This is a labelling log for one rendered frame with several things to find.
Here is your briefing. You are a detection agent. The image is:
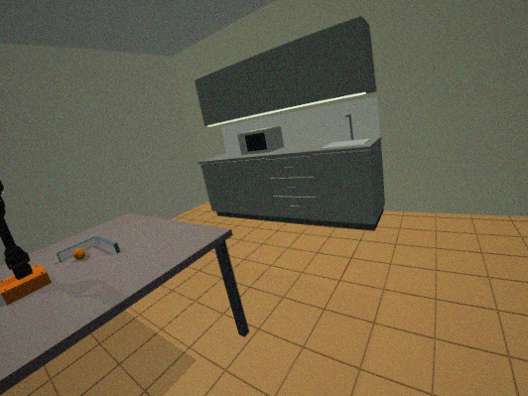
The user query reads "clear low corner wall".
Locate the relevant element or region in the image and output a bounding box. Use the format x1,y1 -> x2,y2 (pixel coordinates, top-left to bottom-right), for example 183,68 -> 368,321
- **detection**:
58,238 -> 117,262

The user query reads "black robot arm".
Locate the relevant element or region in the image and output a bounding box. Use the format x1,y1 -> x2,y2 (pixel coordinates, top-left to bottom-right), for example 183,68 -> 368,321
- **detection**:
0,196 -> 33,280

